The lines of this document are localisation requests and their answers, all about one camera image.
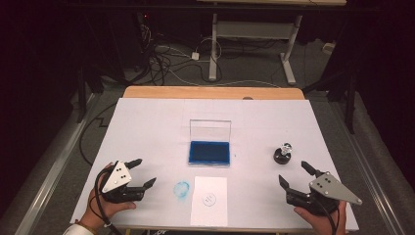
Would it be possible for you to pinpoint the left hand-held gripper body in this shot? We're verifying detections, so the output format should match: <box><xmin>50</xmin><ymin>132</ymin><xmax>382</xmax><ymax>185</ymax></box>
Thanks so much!
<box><xmin>97</xmin><ymin>160</ymin><xmax>147</xmax><ymax>204</ymax></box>

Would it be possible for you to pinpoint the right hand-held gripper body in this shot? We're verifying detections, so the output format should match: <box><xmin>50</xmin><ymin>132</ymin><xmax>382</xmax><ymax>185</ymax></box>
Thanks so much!
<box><xmin>285</xmin><ymin>170</ymin><xmax>363</xmax><ymax>217</ymax></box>

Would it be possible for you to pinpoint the black round stamp cap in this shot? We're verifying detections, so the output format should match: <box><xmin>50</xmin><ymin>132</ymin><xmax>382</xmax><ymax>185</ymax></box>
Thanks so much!
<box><xmin>273</xmin><ymin>147</ymin><xmax>293</xmax><ymax>165</ymax></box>

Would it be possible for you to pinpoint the blue ink pad clear lid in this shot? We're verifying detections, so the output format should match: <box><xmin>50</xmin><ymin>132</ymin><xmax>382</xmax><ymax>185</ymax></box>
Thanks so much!
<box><xmin>188</xmin><ymin>118</ymin><xmax>233</xmax><ymax>168</ymax></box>

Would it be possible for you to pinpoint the person's right hand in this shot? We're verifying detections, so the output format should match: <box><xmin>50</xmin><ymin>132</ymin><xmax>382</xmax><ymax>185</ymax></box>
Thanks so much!
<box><xmin>293</xmin><ymin>200</ymin><xmax>347</xmax><ymax>235</ymax></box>

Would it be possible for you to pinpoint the person's left hand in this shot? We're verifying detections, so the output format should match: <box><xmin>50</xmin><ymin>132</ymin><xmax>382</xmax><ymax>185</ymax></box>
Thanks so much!
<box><xmin>79</xmin><ymin>162</ymin><xmax>138</xmax><ymax>231</ymax></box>

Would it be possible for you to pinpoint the large white table cover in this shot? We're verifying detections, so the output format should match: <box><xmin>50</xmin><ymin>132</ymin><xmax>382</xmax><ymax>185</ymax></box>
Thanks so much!
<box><xmin>69</xmin><ymin>97</ymin><xmax>360</xmax><ymax>233</ymax></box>

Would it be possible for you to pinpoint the white paper sheet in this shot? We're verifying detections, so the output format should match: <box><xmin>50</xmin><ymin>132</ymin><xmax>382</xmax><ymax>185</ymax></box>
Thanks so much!
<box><xmin>190</xmin><ymin>175</ymin><xmax>229</xmax><ymax>228</ymax></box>

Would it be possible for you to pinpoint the black stand leg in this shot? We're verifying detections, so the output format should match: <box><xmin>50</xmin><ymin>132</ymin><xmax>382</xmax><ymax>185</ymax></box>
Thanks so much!
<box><xmin>301</xmin><ymin>65</ymin><xmax>358</xmax><ymax>135</ymax></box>
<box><xmin>76</xmin><ymin>67</ymin><xmax>88</xmax><ymax>124</ymax></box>

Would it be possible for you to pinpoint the white-legged desk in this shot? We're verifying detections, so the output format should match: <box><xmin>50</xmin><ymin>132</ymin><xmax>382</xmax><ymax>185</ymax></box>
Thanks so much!
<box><xmin>196</xmin><ymin>0</ymin><xmax>347</xmax><ymax>86</ymax></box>

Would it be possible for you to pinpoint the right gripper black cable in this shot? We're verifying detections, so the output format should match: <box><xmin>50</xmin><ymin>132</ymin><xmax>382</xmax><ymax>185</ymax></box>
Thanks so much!
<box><xmin>312</xmin><ymin>198</ymin><xmax>340</xmax><ymax>235</ymax></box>

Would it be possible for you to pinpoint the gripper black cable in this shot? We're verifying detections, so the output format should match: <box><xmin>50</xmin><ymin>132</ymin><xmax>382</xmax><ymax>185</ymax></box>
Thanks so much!
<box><xmin>93</xmin><ymin>169</ymin><xmax>126</xmax><ymax>235</ymax></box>
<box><xmin>312</xmin><ymin>198</ymin><xmax>340</xmax><ymax>235</ymax></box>

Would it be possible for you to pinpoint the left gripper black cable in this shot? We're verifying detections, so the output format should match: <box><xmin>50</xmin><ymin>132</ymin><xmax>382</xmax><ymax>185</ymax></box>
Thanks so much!
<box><xmin>93</xmin><ymin>169</ymin><xmax>126</xmax><ymax>235</ymax></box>

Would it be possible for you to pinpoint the metal floor rail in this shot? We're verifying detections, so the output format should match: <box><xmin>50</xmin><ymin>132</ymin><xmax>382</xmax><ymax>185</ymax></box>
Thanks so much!
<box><xmin>331</xmin><ymin>101</ymin><xmax>407</xmax><ymax>235</ymax></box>
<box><xmin>14</xmin><ymin>92</ymin><xmax>101</xmax><ymax>235</ymax></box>

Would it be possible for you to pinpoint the black floor cable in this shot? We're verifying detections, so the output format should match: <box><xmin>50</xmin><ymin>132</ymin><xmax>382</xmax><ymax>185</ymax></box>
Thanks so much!
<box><xmin>78</xmin><ymin>102</ymin><xmax>117</xmax><ymax>165</ymax></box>

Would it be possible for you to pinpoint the tangle of black cables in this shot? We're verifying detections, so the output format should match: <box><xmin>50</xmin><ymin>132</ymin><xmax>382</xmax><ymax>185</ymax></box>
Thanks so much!
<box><xmin>135</xmin><ymin>23</ymin><xmax>226</xmax><ymax>87</ymax></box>

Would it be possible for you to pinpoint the white floor cable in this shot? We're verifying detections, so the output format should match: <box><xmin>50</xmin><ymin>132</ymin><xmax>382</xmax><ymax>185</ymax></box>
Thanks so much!
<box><xmin>153</xmin><ymin>43</ymin><xmax>282</xmax><ymax>89</ymax></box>

